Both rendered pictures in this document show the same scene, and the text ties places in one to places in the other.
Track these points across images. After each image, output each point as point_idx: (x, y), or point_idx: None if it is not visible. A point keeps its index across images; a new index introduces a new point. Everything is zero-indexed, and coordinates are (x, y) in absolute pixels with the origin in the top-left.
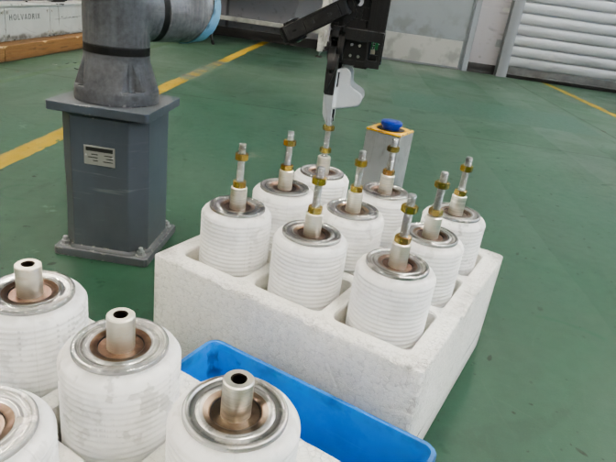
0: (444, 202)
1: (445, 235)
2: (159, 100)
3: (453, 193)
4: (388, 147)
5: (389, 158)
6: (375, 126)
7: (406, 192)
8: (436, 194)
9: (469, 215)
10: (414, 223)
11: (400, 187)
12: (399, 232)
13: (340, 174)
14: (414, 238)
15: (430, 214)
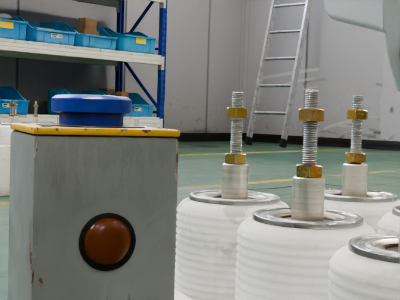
0: (220, 199)
1: (328, 193)
2: None
3: (244, 164)
4: (324, 112)
5: (316, 137)
6: (123, 128)
7: (266, 209)
8: (361, 131)
9: (221, 193)
10: (356, 197)
11: (256, 213)
12: (397, 203)
13: (368, 238)
14: (393, 193)
15: (365, 161)
